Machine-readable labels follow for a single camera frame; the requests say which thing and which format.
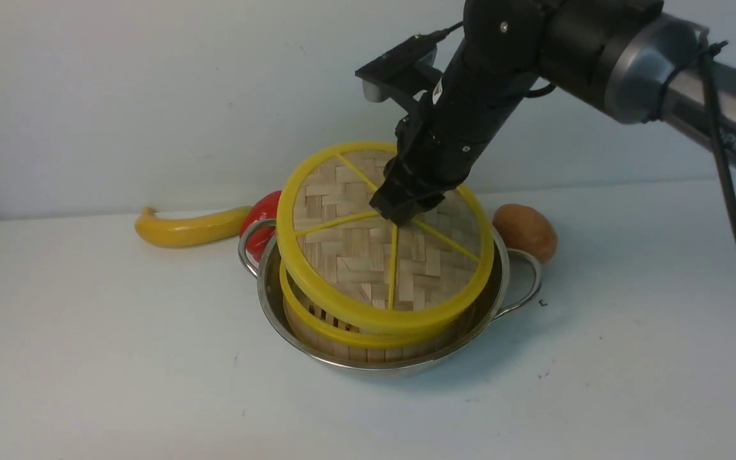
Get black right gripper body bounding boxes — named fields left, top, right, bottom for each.
left=395, top=36, right=539, bottom=192

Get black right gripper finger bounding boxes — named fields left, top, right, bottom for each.
left=386, top=185, right=452, bottom=226
left=370, top=160, right=426, bottom=221

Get yellow woven steamer lid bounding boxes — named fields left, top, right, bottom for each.
left=275, top=142, right=496, bottom=337

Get yellow bamboo steamer basket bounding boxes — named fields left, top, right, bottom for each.
left=279, top=264, right=475, bottom=364

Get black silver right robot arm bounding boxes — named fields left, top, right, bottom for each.
left=356, top=1, right=736, bottom=224

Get stainless steel pot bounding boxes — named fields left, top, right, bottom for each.
left=237, top=219, right=542, bottom=379

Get brown potato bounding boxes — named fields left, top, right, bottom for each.
left=493, top=204, right=558, bottom=265

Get red bell pepper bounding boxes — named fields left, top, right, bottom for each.
left=240, top=190, right=282, bottom=264

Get yellow plastic banana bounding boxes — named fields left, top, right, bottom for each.
left=134, top=206, right=253, bottom=249

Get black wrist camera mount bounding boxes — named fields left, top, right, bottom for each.
left=355, top=34, right=443, bottom=114

